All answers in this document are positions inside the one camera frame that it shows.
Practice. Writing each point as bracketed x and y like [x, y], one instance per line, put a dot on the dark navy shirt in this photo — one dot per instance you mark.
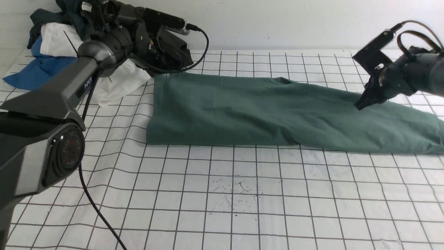
[76, 13]

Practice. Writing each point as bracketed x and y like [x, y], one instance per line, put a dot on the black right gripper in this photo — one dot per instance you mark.
[377, 89]

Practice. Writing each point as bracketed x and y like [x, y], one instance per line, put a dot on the green long-sleeve top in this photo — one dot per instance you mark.
[199, 109]

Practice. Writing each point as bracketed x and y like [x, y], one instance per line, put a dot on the dark olive shirt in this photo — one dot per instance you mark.
[172, 52]

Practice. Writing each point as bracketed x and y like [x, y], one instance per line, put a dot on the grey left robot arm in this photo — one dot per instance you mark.
[42, 133]

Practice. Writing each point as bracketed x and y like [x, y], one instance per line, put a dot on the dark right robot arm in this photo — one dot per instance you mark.
[423, 72]

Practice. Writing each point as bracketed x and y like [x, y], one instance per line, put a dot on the blue shirt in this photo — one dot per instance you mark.
[39, 70]

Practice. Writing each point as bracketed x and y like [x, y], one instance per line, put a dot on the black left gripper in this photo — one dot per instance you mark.
[146, 61]

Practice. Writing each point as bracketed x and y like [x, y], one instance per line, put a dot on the white shirt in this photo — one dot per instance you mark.
[61, 40]

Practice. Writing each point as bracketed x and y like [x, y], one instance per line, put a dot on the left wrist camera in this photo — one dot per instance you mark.
[169, 22]

